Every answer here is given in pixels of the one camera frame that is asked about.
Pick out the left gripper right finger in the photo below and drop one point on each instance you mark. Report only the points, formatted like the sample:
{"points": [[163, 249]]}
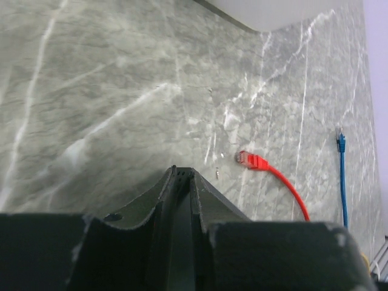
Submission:
{"points": [[240, 254]]}

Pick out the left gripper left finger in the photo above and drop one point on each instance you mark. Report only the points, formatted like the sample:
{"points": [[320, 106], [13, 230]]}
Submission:
{"points": [[126, 250]]}

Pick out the white plastic tub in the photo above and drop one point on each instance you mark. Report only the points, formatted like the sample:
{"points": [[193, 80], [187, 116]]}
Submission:
{"points": [[270, 15]]}

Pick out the aluminium rail frame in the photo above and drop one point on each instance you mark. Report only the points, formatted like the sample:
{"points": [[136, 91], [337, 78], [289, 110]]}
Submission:
{"points": [[379, 265]]}

